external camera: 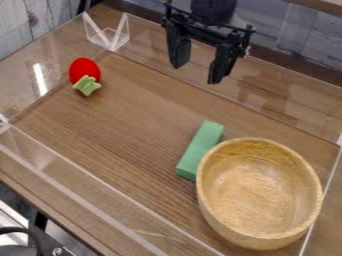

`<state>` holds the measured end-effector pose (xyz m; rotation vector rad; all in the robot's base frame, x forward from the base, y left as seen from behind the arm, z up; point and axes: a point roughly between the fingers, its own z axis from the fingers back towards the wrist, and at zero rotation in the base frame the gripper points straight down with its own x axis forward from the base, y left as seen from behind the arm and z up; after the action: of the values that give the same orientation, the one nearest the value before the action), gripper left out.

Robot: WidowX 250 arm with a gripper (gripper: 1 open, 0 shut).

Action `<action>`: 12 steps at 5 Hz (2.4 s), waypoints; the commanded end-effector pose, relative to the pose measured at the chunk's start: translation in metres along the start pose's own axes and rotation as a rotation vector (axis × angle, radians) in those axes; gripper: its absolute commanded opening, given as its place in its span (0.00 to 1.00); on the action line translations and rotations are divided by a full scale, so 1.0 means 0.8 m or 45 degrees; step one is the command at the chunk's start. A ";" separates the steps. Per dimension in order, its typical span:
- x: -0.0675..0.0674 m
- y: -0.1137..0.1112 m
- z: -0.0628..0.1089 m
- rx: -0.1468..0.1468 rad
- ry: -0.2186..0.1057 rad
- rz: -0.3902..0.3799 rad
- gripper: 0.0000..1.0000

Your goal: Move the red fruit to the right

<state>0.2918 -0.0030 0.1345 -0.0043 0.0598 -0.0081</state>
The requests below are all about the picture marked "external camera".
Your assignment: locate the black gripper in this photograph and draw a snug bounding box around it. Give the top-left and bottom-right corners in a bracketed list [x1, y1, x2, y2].
[161, 2, 256, 84]

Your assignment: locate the red plush fruit green leaf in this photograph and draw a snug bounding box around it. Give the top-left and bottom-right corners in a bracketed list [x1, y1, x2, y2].
[68, 57, 101, 96]

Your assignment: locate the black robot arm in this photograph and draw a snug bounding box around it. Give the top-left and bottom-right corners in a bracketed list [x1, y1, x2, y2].
[161, 0, 256, 84]

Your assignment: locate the green rectangular block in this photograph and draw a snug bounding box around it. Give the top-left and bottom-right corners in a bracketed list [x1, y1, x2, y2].
[176, 121, 224, 181]

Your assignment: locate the wooden bowl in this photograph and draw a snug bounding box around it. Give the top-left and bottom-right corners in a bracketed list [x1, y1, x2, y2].
[196, 137, 323, 251]

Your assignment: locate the black table leg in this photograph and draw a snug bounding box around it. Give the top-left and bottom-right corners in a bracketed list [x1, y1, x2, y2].
[33, 212, 48, 231]

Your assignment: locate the clear acrylic tray wall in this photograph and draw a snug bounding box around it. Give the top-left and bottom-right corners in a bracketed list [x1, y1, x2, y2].
[0, 115, 223, 256]

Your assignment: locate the black cable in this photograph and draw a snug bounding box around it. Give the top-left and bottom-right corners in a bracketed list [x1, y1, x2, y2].
[0, 226, 38, 256]

